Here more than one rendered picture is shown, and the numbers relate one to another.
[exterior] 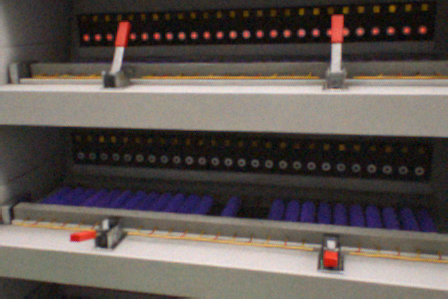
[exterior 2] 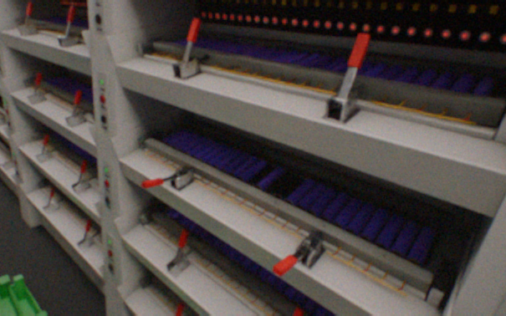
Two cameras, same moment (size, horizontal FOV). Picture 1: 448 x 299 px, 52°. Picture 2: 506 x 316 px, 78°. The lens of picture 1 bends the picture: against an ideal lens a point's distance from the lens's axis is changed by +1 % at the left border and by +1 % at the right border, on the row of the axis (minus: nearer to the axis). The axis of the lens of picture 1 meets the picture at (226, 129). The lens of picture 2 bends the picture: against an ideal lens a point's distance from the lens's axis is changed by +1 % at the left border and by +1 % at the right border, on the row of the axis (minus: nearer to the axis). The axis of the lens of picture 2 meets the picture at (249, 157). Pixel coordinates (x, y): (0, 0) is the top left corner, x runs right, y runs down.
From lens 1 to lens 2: 0.27 m
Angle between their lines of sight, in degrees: 33
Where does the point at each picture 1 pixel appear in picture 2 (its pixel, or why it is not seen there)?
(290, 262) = (279, 242)
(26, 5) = not seen: outside the picture
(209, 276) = (226, 231)
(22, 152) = (155, 103)
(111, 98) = (177, 87)
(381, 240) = (358, 252)
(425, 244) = (395, 270)
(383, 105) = (372, 148)
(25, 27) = (153, 10)
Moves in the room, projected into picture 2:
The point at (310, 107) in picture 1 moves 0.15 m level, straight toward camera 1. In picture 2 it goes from (308, 131) to (221, 160)
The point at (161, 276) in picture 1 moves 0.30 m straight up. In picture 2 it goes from (201, 218) to (216, 25)
